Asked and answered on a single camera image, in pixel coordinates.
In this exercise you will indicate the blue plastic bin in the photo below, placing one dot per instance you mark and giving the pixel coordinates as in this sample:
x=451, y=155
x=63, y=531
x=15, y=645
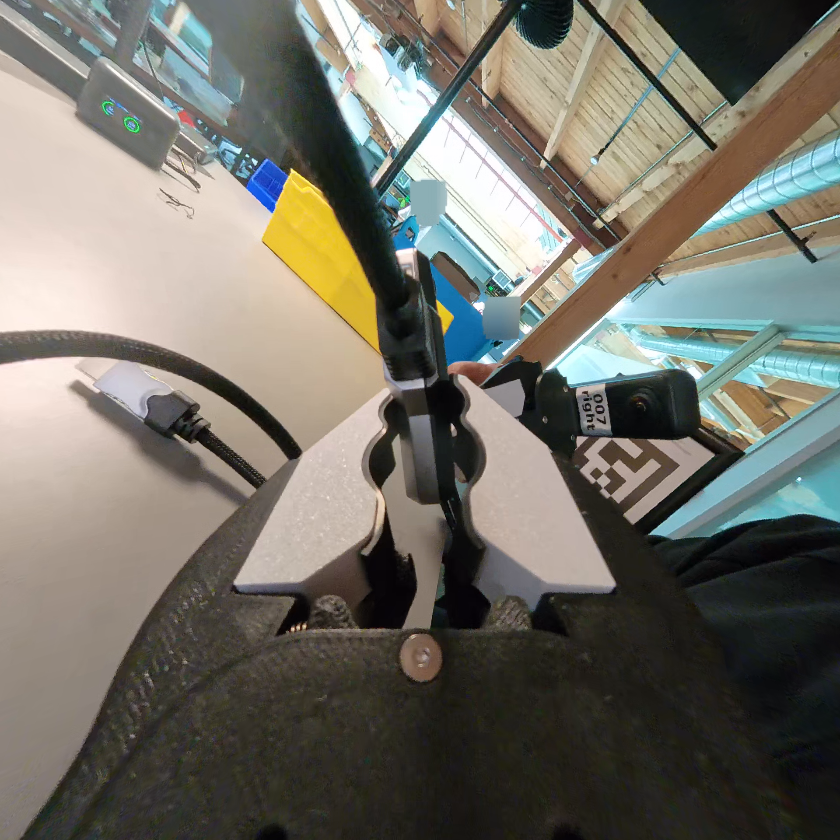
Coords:
x=268, y=184
x=469, y=331

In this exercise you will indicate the person's right forearm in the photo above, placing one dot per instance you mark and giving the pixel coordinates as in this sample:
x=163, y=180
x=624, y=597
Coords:
x=754, y=590

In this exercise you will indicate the grey power bank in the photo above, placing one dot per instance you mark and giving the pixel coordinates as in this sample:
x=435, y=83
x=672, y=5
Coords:
x=128, y=111

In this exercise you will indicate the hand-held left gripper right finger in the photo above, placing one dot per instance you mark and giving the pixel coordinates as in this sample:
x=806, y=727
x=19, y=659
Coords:
x=531, y=518

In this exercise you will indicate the black hanging panel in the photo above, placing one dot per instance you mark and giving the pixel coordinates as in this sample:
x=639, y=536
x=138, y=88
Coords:
x=735, y=39

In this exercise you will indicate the yellow plastic bin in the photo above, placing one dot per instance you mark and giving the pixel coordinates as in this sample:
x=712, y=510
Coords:
x=315, y=243

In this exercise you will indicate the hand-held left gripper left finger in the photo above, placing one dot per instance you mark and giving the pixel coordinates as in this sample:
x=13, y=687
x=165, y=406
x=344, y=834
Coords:
x=308, y=518

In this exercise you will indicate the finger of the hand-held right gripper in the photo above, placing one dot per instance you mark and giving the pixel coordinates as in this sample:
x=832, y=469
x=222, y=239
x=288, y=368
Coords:
x=508, y=397

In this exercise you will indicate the person's right hand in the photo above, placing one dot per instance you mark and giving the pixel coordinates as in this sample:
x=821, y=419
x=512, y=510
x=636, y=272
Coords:
x=472, y=372

